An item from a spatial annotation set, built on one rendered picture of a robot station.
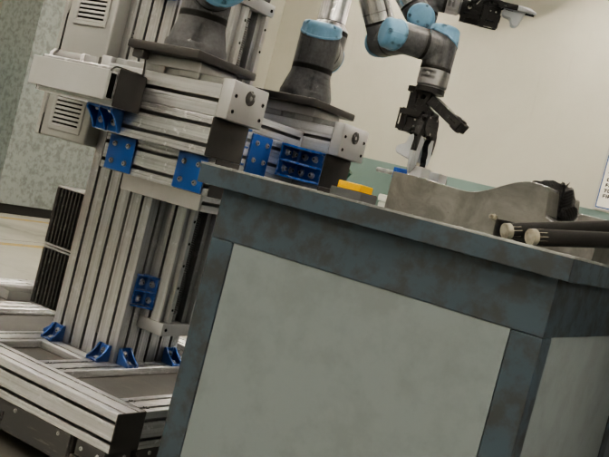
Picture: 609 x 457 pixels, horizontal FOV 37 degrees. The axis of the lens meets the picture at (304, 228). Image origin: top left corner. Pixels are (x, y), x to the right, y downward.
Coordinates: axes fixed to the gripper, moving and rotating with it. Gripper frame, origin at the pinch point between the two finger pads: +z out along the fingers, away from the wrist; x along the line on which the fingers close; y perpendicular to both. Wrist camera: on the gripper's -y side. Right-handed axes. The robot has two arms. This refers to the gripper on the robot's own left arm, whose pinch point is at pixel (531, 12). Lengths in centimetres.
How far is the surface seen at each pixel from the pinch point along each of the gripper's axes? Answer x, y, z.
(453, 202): 69, 52, -9
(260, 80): -803, 65, -240
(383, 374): 136, 74, -15
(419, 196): 65, 53, -17
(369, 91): -762, 46, -106
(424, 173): 56, 48, -18
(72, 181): -468, 177, -312
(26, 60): -409, 80, -345
